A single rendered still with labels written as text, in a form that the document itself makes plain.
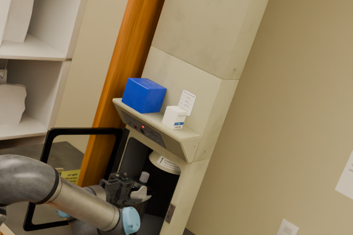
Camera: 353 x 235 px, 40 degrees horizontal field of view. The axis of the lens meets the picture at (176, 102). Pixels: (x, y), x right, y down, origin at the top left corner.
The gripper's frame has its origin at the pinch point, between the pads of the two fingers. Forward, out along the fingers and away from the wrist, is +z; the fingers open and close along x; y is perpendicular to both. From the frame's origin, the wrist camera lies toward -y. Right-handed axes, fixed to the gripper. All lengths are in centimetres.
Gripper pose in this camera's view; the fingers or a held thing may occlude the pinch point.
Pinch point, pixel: (138, 190)
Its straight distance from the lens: 173.6
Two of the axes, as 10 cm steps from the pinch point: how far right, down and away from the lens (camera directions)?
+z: 6.0, -0.3, 8.0
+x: -7.4, -4.0, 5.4
